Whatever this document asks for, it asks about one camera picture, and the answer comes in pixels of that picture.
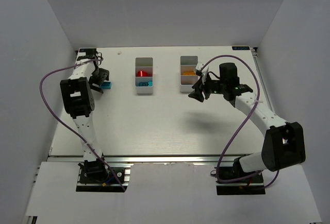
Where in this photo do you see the red round lego piece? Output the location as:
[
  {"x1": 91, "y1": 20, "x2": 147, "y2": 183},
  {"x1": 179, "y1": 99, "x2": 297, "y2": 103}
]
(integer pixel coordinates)
[{"x1": 136, "y1": 71, "x2": 150, "y2": 77}]

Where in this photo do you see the teal printed lego piece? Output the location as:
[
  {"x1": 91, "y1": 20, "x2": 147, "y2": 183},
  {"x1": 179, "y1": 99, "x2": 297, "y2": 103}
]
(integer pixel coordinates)
[{"x1": 138, "y1": 81, "x2": 151, "y2": 87}]

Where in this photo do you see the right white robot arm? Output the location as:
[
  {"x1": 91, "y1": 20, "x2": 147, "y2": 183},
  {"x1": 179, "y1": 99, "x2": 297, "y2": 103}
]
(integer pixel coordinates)
[{"x1": 188, "y1": 63, "x2": 306, "y2": 174}]

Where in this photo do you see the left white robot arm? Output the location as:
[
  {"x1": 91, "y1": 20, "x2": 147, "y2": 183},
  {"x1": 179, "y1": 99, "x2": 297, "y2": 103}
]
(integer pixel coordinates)
[{"x1": 60, "y1": 48, "x2": 109, "y2": 163}]

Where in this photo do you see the right white divided container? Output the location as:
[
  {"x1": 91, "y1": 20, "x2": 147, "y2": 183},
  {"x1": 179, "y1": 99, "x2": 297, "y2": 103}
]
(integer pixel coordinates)
[{"x1": 179, "y1": 56, "x2": 199, "y2": 93}]

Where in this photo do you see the white divided container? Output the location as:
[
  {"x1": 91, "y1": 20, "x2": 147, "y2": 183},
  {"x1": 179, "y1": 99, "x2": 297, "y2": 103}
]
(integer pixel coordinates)
[
  {"x1": 179, "y1": 56, "x2": 199, "y2": 93},
  {"x1": 135, "y1": 57, "x2": 154, "y2": 95}
]

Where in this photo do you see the right blue table label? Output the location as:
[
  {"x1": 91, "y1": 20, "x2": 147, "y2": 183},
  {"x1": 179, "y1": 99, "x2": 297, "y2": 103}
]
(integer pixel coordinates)
[{"x1": 232, "y1": 46, "x2": 250, "y2": 50}]

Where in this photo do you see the left white divided container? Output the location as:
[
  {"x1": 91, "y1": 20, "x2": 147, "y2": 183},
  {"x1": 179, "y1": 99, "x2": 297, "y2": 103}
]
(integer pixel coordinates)
[{"x1": 135, "y1": 57, "x2": 154, "y2": 95}]

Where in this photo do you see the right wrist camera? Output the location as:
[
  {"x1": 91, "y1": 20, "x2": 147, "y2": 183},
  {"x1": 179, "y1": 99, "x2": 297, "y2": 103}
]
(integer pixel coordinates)
[{"x1": 194, "y1": 62, "x2": 209, "y2": 84}]

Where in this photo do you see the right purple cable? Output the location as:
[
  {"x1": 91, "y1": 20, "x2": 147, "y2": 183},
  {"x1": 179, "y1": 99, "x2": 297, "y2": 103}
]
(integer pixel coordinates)
[{"x1": 198, "y1": 55, "x2": 281, "y2": 188}]

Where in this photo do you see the aluminium rail frame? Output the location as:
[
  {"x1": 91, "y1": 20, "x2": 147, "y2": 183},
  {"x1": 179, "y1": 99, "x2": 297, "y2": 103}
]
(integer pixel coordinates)
[{"x1": 47, "y1": 154, "x2": 292, "y2": 165}]

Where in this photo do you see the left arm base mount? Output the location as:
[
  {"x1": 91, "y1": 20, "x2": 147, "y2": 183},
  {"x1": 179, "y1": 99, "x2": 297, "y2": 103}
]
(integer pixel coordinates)
[{"x1": 76, "y1": 159, "x2": 128, "y2": 193}]

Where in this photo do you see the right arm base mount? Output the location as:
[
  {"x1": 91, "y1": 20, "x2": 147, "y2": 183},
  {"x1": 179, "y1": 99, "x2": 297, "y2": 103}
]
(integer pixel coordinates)
[{"x1": 210, "y1": 158, "x2": 266, "y2": 196}]

